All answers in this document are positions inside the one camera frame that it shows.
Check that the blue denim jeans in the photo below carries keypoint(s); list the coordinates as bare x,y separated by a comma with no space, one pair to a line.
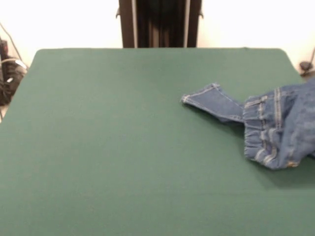
283,127

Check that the dark green table cloth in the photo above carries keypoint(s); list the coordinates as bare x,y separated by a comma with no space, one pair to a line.
98,147

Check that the black power adapter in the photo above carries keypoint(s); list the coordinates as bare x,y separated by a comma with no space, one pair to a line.
305,66

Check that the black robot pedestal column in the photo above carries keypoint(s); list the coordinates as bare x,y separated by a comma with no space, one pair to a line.
160,24

